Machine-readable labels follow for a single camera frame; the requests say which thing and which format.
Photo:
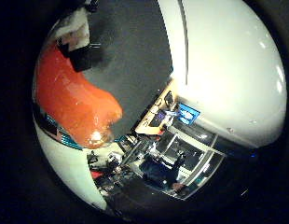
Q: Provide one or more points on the orange drink bottle green cap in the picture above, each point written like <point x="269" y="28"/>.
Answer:
<point x="76" y="102"/>

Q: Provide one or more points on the black table mat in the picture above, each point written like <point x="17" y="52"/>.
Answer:
<point x="132" y="62"/>

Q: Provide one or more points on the teal parts rack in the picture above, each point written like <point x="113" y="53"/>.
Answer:
<point x="68" y="140"/>

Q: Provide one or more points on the wooden desk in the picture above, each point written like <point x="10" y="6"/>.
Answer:
<point x="155" y="115"/>

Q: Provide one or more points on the blue computer monitor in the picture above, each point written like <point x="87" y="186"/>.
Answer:
<point x="188" y="114"/>

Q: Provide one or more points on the cluttered workbench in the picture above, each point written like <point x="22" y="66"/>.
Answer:
<point x="107" y="171"/>

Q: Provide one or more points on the person in dark clothes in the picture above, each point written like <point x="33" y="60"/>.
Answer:
<point x="161" y="172"/>

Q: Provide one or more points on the glass partition with metal frame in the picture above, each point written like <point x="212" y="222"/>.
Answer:
<point x="194" y="155"/>

